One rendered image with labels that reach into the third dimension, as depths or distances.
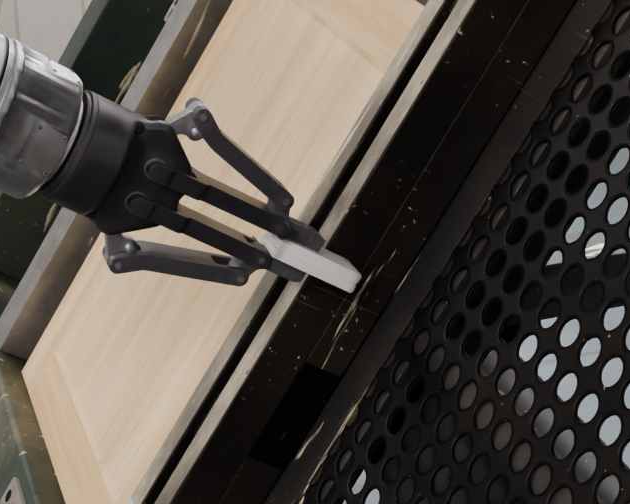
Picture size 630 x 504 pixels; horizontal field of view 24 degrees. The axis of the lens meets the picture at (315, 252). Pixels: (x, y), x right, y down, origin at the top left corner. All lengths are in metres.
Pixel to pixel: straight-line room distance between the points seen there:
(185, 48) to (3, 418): 0.43
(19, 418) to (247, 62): 0.43
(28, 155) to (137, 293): 0.55
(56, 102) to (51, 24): 4.03
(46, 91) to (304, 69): 0.46
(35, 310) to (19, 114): 0.77
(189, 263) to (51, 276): 0.66
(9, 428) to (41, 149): 0.65
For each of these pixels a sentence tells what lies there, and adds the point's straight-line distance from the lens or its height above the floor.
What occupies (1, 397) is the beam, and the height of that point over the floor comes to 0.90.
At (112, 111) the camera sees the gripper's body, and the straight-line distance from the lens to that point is 0.93.
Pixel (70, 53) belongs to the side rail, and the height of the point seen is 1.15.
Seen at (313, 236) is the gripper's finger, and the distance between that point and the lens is 1.01.
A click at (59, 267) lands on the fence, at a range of 1.62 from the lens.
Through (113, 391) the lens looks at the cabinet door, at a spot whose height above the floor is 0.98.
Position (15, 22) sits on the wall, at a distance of 4.91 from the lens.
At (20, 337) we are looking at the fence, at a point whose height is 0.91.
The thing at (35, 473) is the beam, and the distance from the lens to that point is 1.43.
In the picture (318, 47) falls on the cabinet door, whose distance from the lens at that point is 1.32.
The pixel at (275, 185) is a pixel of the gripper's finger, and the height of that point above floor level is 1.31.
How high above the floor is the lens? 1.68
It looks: 25 degrees down
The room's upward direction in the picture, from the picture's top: straight up
